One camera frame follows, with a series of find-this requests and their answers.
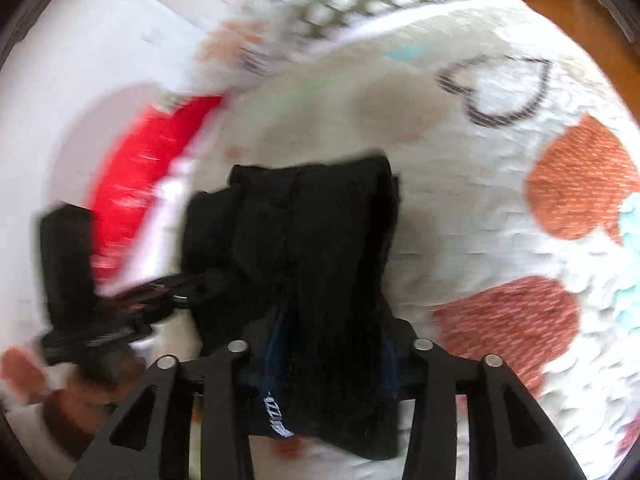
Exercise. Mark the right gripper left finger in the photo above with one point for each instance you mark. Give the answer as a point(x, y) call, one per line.
point(262, 369)

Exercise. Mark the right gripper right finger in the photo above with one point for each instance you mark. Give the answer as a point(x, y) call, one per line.
point(400, 376)

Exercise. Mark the black pants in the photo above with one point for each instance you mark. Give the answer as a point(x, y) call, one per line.
point(308, 244)

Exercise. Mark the person's left hand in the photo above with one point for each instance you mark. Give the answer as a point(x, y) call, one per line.
point(82, 403)

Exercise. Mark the white bed sheet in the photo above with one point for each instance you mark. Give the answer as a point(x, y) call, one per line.
point(155, 254)

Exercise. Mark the heart patterned quilt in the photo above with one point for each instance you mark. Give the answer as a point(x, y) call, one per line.
point(519, 169)

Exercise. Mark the red long pillow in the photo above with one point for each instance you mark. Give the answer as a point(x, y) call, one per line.
point(252, 38)

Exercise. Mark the wooden bed frame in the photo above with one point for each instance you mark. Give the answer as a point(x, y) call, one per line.
point(595, 30)

